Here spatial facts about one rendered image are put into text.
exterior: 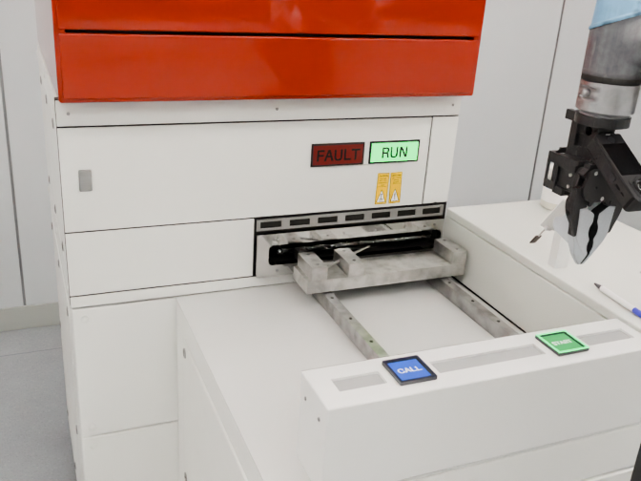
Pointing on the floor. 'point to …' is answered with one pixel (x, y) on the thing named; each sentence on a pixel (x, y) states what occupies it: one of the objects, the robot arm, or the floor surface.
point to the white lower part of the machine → (121, 385)
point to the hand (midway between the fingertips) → (584, 257)
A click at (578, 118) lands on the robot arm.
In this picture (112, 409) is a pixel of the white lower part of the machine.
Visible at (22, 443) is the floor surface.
